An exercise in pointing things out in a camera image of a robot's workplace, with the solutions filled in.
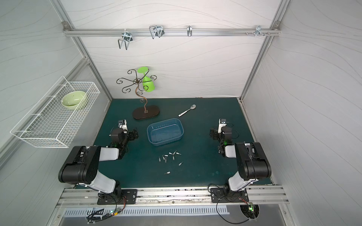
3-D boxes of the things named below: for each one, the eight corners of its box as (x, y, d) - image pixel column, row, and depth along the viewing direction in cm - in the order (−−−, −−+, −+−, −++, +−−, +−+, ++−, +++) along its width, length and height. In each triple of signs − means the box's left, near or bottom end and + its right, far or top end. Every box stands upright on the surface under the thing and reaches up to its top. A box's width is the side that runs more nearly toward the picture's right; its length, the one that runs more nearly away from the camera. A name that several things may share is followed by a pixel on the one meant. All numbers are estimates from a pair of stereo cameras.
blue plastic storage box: (151, 149, 93) (149, 144, 88) (148, 130, 103) (146, 125, 98) (186, 139, 98) (186, 134, 93) (180, 122, 108) (179, 117, 103)
